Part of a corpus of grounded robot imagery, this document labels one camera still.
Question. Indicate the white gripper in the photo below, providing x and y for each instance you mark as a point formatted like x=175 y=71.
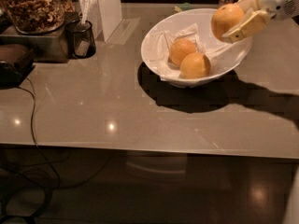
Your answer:
x=277 y=1

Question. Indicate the orange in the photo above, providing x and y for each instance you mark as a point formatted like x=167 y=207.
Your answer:
x=195 y=65
x=224 y=18
x=180 y=49

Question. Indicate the orange at bowl front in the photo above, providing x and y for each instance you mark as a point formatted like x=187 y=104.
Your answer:
x=195 y=65

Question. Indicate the white bowl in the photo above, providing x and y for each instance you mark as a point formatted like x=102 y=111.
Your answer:
x=201 y=17

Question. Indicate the white paper bowl liner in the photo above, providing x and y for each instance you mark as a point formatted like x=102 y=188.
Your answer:
x=155 y=51

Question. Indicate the green yellow sponge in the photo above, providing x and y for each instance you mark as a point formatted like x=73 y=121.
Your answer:
x=182 y=7

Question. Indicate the white upright box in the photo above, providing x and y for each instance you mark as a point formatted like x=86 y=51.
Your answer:
x=105 y=15

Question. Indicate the white spoon in cup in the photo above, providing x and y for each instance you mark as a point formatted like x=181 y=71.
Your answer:
x=83 y=13

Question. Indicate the black mesh cup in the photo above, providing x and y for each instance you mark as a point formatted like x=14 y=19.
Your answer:
x=80 y=40

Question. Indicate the metal box stand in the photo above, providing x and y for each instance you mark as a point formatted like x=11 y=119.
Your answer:
x=49 y=48

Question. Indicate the glass jar of nuts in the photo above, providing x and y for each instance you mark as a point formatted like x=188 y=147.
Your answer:
x=33 y=17

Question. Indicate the black device at left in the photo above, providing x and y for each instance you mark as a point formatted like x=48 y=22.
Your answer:
x=16 y=62

